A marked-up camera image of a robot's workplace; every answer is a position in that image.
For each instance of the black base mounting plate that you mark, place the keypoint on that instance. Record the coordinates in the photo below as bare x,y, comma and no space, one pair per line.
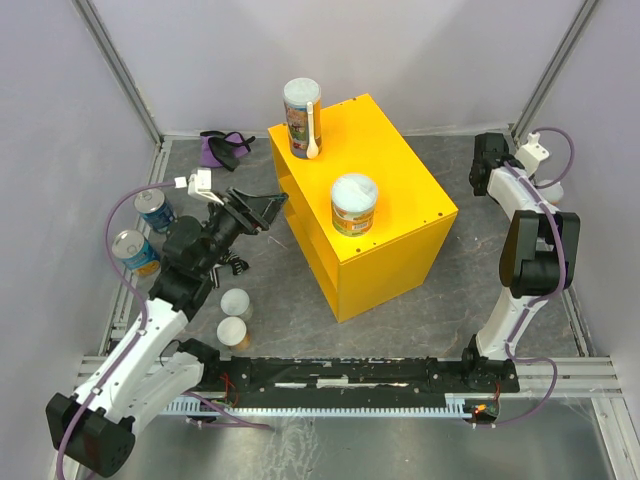
286,383

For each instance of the yellow cabinet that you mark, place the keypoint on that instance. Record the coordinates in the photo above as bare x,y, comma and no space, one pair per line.
413,214

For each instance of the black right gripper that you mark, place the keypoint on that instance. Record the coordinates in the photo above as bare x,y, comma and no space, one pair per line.
480,163

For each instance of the clear jar upper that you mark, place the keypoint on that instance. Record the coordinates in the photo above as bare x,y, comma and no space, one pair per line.
237,303

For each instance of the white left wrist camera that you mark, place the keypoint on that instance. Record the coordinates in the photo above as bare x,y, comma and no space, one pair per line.
199,185

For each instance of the wide yellow label can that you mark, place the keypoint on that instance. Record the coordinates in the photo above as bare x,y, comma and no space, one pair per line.
353,201

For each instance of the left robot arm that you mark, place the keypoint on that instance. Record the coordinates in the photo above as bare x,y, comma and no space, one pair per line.
98,424

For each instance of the black white striped cloth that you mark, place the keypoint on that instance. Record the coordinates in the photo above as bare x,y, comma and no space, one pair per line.
232,260

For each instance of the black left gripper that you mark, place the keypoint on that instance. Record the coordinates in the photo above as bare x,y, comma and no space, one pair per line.
242,210

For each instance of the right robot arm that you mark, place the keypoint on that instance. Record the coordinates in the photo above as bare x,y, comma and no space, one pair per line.
538,258

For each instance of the blue tin can upper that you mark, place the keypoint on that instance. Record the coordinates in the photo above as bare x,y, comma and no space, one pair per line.
155,209

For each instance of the clear jar orange contents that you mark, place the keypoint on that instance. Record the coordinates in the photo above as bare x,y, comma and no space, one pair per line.
233,333

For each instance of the blue yellow tin can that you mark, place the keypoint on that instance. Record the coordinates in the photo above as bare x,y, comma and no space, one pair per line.
133,249

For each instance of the purple black pouch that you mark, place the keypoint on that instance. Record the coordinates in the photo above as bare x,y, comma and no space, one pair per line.
223,150

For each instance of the tall porridge can with spoon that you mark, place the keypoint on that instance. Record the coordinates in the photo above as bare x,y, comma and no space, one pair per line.
302,102

